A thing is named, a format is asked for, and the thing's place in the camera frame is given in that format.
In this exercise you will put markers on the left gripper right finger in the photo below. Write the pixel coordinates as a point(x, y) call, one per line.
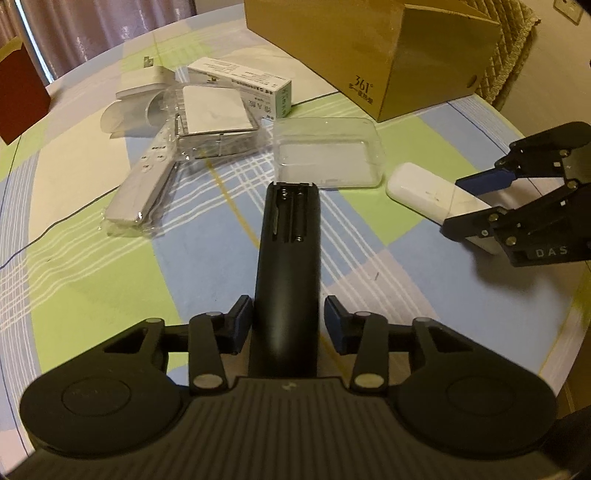
point(365, 335)

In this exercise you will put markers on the white green medicine box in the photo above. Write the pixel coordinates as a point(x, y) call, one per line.
point(267, 96)

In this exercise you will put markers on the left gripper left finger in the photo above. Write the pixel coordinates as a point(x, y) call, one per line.
point(211, 335)

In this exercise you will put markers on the white remote in bag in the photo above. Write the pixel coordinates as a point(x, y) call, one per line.
point(135, 207)

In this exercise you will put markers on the plaid tablecloth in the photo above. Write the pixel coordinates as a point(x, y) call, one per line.
point(67, 284)

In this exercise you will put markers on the dark red paper bag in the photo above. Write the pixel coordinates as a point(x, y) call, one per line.
point(24, 99)

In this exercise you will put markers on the black remote control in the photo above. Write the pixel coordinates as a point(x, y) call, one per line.
point(286, 322)

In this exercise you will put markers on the brown cardboard box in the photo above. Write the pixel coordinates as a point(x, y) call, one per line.
point(389, 57)

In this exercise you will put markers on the purple curtain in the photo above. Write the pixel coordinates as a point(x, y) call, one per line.
point(61, 35)

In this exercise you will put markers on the clear plastic tray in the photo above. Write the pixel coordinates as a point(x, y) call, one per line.
point(332, 153)

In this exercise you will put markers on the white square box in packaging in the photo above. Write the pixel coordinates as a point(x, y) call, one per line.
point(210, 123)

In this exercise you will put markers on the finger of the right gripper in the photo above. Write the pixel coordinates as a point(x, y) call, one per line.
point(487, 222)
point(542, 155)

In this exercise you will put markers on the white plug adapter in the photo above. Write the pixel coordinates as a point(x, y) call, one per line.
point(138, 110)

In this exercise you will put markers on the wall power socket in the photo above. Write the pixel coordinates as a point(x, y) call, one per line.
point(570, 9)

